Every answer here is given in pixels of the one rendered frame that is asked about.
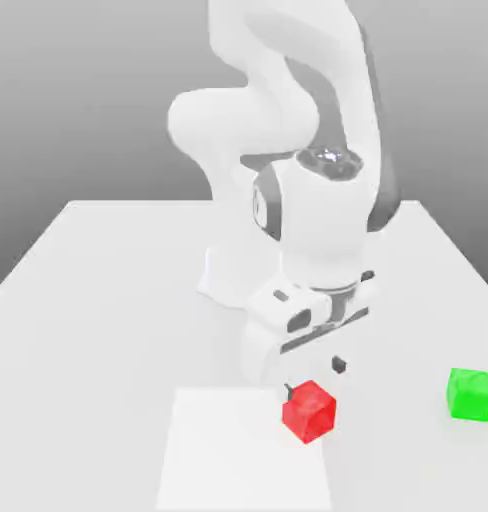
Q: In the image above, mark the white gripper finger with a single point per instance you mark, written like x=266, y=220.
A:
x=288, y=390
x=339, y=364

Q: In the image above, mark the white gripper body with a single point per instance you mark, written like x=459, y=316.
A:
x=308, y=340

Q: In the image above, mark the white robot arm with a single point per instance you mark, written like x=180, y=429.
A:
x=268, y=120

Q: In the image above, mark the small red cube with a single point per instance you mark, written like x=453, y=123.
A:
x=308, y=412

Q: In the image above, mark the small green cube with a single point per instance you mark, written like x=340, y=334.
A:
x=470, y=396

